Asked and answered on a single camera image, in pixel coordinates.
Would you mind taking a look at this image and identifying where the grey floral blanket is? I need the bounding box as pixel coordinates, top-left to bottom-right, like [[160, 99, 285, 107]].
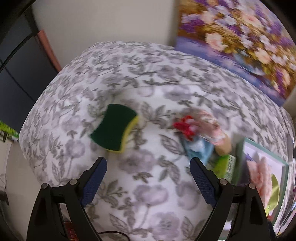
[[20, 41, 296, 241]]

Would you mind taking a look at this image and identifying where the beige round puff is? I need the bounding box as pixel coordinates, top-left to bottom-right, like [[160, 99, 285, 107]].
[[215, 133, 232, 156]]

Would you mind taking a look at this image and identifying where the flower painting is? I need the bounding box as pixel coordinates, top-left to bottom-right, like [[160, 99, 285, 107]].
[[174, 0, 296, 107]]

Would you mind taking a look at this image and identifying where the green tissue packet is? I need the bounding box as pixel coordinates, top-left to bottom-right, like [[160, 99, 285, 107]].
[[206, 154, 237, 182]]

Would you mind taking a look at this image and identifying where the black cable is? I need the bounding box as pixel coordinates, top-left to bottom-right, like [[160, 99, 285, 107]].
[[97, 230, 130, 241]]

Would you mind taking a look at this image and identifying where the dark cabinet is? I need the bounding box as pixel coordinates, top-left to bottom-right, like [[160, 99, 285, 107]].
[[0, 11, 58, 139]]

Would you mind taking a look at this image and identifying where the red flower hair clip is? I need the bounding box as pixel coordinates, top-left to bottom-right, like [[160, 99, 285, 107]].
[[173, 115, 200, 142]]

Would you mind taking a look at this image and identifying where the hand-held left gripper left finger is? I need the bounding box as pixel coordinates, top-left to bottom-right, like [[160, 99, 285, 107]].
[[26, 157, 107, 241]]

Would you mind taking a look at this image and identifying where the pink fluffy towel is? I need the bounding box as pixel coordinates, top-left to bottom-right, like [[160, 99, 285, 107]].
[[246, 156, 273, 203]]

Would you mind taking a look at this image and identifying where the pink board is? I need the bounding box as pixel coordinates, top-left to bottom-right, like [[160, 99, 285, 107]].
[[37, 30, 62, 73]]

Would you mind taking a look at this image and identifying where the lime green cloth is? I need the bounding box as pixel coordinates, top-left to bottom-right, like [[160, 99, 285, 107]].
[[266, 173, 281, 217]]

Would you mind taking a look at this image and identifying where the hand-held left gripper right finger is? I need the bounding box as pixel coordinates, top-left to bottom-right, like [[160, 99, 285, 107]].
[[190, 157, 271, 241]]

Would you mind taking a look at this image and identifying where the pink floral scrunchie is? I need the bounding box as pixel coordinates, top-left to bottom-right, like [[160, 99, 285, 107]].
[[193, 109, 228, 145]]

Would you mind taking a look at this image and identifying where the green carton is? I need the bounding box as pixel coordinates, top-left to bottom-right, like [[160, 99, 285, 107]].
[[0, 120, 21, 143]]

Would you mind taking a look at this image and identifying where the red patterned rug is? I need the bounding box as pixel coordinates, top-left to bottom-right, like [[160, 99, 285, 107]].
[[64, 221, 78, 241]]

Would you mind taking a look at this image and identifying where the green box with white inside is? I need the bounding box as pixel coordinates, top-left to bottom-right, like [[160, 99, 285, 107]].
[[232, 137, 290, 232]]

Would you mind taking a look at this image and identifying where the green and yellow sponge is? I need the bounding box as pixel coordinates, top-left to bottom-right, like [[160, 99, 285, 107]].
[[90, 104, 140, 154]]

